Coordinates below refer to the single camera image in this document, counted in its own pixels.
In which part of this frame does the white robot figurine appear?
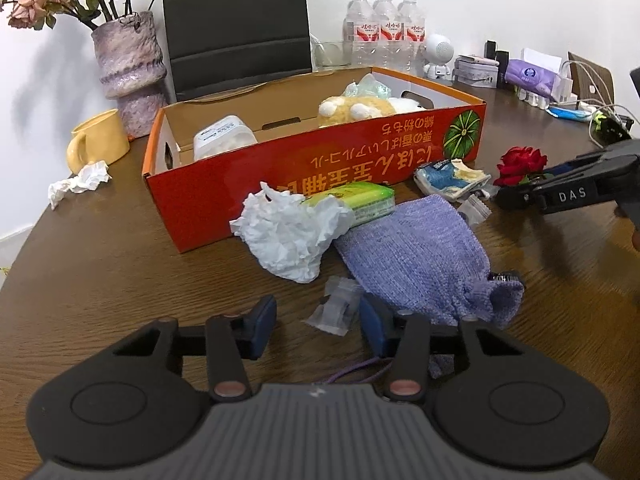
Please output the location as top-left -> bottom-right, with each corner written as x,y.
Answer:
423,34 -> 454,80

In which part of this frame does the left water bottle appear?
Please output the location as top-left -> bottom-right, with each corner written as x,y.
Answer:
343,0 -> 380,66

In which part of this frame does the purple wet wipes pack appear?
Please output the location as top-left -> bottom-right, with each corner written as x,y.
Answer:
504,58 -> 558,99

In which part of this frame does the red orange cardboard box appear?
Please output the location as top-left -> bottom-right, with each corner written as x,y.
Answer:
142,67 -> 486,252

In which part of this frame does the white cables bundle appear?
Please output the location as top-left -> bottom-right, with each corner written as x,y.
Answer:
546,58 -> 640,142

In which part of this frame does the black paper shopping bag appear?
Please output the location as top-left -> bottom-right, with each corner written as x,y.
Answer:
163,0 -> 312,101

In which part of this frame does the translucent plastic pill jar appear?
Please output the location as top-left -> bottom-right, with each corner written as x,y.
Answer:
193,115 -> 257,160

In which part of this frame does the purple drawstring fabric pouch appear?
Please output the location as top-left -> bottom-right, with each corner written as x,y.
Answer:
333,194 -> 526,380

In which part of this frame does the crumpled white paper by mug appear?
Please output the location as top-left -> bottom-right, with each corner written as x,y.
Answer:
48,160 -> 112,210

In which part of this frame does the water bottle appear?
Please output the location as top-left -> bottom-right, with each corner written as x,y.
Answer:
398,0 -> 426,76
373,0 -> 404,68
343,0 -> 380,66

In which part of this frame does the blue white snack wrapper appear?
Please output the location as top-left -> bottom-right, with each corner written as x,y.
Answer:
413,159 -> 491,203

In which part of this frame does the person right hand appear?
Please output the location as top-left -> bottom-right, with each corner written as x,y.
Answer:
614,204 -> 640,252

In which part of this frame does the yellow ceramic mug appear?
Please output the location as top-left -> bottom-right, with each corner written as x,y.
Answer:
66,108 -> 130,174

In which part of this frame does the white tissue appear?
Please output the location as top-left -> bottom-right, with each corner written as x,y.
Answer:
229,182 -> 355,284

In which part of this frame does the green tissue pack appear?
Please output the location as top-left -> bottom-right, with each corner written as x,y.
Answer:
306,182 -> 396,226

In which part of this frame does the right water bottle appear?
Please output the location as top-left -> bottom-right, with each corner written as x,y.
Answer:
398,0 -> 426,76

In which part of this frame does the iridescent plastic bag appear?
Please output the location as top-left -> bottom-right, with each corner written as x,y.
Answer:
342,73 -> 393,100

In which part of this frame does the red artificial rose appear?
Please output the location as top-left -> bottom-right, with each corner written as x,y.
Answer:
494,146 -> 548,188

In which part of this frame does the yellow white plush sheep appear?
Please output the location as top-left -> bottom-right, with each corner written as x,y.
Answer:
318,96 -> 425,128

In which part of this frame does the small clear plastic wrapper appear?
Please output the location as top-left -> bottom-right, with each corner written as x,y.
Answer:
305,276 -> 363,337

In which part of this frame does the small patterned tin box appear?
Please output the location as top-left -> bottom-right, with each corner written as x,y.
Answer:
454,55 -> 499,89

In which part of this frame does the brown cardboard stand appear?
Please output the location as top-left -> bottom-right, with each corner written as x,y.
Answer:
567,52 -> 615,104

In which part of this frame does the clear glass cup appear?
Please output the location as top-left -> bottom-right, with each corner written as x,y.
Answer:
310,35 -> 350,72

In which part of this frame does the middle water bottle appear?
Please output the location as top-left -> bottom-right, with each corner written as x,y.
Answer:
373,0 -> 404,68

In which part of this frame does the purple ceramic vase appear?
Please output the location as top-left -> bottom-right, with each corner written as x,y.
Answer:
91,11 -> 167,138

